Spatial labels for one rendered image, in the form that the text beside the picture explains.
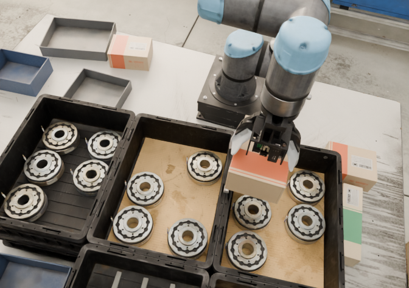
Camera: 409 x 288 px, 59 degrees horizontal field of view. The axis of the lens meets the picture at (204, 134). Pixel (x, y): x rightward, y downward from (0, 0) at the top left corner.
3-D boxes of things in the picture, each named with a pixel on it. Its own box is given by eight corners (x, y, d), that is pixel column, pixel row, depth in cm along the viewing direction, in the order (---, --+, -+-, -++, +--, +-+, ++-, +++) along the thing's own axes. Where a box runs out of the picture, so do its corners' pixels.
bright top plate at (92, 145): (92, 129, 111) (92, 128, 111) (125, 133, 111) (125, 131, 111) (84, 158, 105) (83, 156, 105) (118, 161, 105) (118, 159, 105)
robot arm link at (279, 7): (274, -28, 62) (260, 9, 55) (339, -12, 60) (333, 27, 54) (264, 11, 68) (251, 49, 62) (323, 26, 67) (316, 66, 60)
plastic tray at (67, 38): (116, 31, 163) (115, 21, 159) (107, 61, 151) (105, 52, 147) (56, 25, 162) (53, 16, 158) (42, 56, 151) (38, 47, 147)
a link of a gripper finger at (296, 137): (283, 154, 76) (268, 128, 71) (285, 148, 77) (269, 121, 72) (305, 153, 73) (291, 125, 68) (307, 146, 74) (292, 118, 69)
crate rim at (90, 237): (137, 116, 109) (137, 111, 107) (236, 136, 107) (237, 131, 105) (86, 245, 85) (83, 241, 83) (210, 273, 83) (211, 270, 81)
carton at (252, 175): (241, 133, 90) (245, 114, 84) (288, 147, 88) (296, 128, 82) (224, 188, 81) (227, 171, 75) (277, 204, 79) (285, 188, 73)
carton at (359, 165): (367, 162, 129) (376, 151, 123) (367, 192, 122) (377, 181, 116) (322, 152, 130) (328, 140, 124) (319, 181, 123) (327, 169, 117)
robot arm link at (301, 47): (338, 17, 53) (332, 55, 48) (314, 72, 61) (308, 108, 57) (285, 5, 54) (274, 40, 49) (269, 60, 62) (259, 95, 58)
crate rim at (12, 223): (43, 97, 111) (41, 92, 109) (137, 116, 109) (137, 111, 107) (-33, 218, 87) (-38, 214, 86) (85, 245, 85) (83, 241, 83)
